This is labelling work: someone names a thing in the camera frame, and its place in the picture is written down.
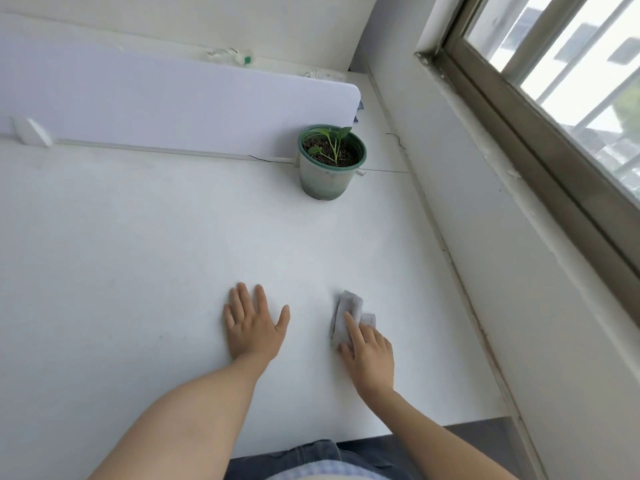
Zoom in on person's right forearm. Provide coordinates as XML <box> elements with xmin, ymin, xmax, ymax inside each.
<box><xmin>361</xmin><ymin>390</ymin><xmax>519</xmax><ymax>480</ymax></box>

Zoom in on grey cleaning cloth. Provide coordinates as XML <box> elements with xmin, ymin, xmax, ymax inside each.
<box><xmin>329</xmin><ymin>290</ymin><xmax>377</xmax><ymax>351</ymax></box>

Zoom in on white divider bracket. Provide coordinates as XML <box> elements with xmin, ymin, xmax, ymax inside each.
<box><xmin>12</xmin><ymin>117</ymin><xmax>54</xmax><ymax>148</ymax></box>

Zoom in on white desk divider panel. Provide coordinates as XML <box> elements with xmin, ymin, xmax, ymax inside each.
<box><xmin>0</xmin><ymin>31</ymin><xmax>362</xmax><ymax>159</ymax></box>

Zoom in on person's left hand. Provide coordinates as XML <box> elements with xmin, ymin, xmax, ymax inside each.
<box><xmin>222</xmin><ymin>282</ymin><xmax>292</xmax><ymax>366</ymax></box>

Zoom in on small green seedling plant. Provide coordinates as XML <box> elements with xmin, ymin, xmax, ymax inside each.
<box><xmin>303</xmin><ymin>126</ymin><xmax>353</xmax><ymax>167</ymax></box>

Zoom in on person's right hand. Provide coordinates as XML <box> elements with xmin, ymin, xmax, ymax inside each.
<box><xmin>339</xmin><ymin>324</ymin><xmax>396</xmax><ymax>398</ymax></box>

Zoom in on white outdoor window railing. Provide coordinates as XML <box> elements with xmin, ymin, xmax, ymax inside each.
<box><xmin>534</xmin><ymin>0</ymin><xmax>640</xmax><ymax>160</ymax></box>

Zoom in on blue denim jeans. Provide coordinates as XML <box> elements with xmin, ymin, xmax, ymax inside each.
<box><xmin>227</xmin><ymin>438</ymin><xmax>417</xmax><ymax>480</ymax></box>

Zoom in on green plastic plant pot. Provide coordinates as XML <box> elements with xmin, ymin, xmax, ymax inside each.
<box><xmin>298</xmin><ymin>126</ymin><xmax>368</xmax><ymax>201</ymax></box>

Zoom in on grey metal window frame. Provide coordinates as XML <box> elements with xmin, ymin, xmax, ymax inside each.
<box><xmin>414</xmin><ymin>0</ymin><xmax>640</xmax><ymax>329</ymax></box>

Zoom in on clear plastic bottle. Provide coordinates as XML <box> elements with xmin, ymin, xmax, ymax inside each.
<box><xmin>206</xmin><ymin>47</ymin><xmax>254</xmax><ymax>66</ymax></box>

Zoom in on light checked shirt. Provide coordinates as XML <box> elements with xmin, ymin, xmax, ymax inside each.
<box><xmin>264</xmin><ymin>459</ymin><xmax>382</xmax><ymax>480</ymax></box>

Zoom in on person's left forearm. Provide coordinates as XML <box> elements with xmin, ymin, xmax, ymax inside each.
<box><xmin>87</xmin><ymin>356</ymin><xmax>275</xmax><ymax>480</ymax></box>

